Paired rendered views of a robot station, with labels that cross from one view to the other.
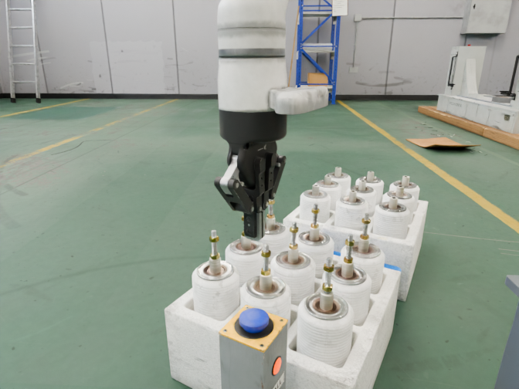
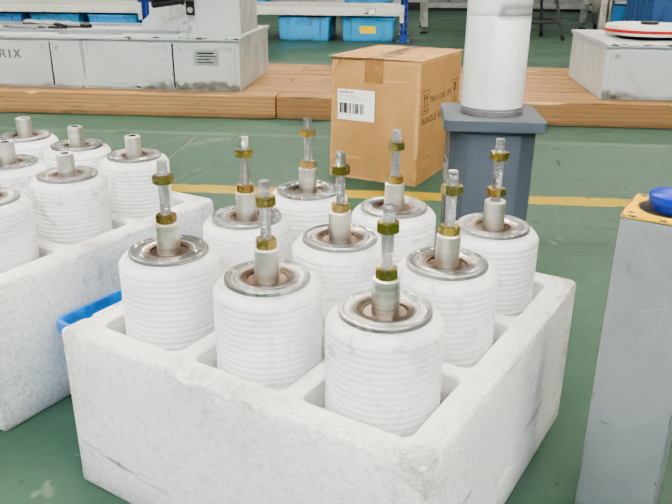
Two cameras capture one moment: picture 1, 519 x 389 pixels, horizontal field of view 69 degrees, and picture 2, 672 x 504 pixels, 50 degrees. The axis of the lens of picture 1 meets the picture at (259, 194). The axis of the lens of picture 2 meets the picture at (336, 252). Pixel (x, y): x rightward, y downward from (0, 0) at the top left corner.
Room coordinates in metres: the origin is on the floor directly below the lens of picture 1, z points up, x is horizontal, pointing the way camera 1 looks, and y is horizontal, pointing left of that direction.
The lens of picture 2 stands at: (0.68, 0.61, 0.51)
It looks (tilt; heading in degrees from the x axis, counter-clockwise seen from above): 22 degrees down; 272
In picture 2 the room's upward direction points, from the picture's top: straight up
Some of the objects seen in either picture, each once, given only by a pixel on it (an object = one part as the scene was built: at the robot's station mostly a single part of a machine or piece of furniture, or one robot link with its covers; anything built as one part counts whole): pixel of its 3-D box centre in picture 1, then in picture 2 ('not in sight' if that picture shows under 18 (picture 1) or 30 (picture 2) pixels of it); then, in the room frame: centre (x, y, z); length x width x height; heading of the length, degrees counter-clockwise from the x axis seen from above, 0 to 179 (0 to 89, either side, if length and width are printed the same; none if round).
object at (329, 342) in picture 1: (323, 348); (485, 304); (0.55, -0.12, 0.16); 0.10 x 0.10 x 0.18
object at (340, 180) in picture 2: (293, 238); (340, 189); (0.71, -0.07, 0.30); 0.01 x 0.01 x 0.08
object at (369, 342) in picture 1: (290, 322); (337, 376); (0.71, -0.07, 0.09); 0.39 x 0.39 x 0.18; 60
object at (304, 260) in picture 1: (293, 260); (339, 238); (0.71, -0.07, 0.25); 0.08 x 0.08 x 0.01
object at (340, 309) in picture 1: (326, 306); (492, 226); (0.55, -0.12, 0.25); 0.08 x 0.08 x 0.01
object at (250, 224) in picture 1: (247, 219); not in sight; (0.41, 0.01, 0.48); 0.03 x 0.01 x 0.05; 150
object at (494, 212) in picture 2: (326, 299); (494, 215); (0.55, -0.12, 0.26); 0.02 x 0.02 x 0.03
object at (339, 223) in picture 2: (293, 255); (339, 226); (0.71, -0.07, 0.26); 0.02 x 0.02 x 0.03
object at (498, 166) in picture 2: (327, 278); (497, 175); (0.55, -0.12, 0.31); 0.01 x 0.01 x 0.08
